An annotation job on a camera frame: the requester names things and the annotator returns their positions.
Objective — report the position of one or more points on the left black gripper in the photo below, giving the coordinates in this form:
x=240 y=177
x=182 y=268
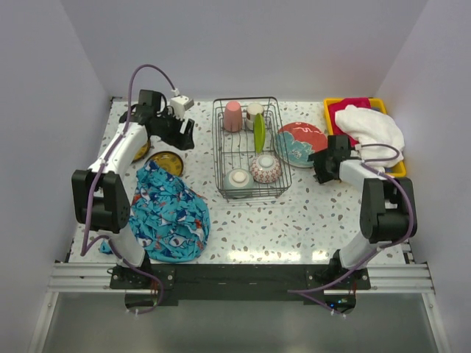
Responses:
x=182 y=140

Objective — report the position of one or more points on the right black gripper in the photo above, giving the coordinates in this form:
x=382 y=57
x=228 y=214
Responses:
x=318 y=157

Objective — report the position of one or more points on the blue patterned bowl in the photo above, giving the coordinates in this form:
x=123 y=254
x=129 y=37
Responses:
x=265 y=169

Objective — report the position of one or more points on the lime green small plate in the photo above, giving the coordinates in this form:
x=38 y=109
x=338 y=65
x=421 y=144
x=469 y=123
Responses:
x=259 y=130

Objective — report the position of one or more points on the pink cup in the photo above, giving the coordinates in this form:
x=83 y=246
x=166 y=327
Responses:
x=232 y=119

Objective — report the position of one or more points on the pale green bowl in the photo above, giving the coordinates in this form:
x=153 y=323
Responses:
x=238 y=179

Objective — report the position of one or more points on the white beige mug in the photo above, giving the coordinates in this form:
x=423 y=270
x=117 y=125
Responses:
x=252 y=110

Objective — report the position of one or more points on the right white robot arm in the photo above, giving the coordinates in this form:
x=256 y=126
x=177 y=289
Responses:
x=388 y=212

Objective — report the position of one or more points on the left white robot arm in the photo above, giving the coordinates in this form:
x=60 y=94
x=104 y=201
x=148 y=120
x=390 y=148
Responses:
x=101 y=203

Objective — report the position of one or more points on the yellow brown plate far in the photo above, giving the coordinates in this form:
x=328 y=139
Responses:
x=143 y=151

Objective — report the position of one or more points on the yellow brown plate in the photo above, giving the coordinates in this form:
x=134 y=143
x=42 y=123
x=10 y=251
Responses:
x=169 y=161
x=143 y=151

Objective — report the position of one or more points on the yellow brown plate near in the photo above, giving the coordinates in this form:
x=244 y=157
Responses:
x=169 y=161

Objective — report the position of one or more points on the white towel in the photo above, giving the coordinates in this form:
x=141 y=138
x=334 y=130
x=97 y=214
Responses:
x=382 y=142

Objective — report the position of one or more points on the pink red cloth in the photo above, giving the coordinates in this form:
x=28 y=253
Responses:
x=351 y=117

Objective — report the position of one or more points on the yellow plastic bin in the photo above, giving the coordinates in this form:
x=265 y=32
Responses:
x=399 y=170

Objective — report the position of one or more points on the blue shark print cloth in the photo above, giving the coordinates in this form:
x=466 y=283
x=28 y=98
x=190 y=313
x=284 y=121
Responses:
x=168 y=221

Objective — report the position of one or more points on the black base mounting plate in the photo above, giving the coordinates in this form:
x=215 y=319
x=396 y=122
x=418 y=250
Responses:
x=169 y=284

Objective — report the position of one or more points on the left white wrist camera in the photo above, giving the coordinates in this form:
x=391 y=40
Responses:
x=180 y=105

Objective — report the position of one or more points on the wire dish rack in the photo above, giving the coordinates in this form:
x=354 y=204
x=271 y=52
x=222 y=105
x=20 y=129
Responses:
x=236 y=150

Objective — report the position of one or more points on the aluminium front rail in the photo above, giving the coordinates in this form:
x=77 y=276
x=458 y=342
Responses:
x=93 y=278

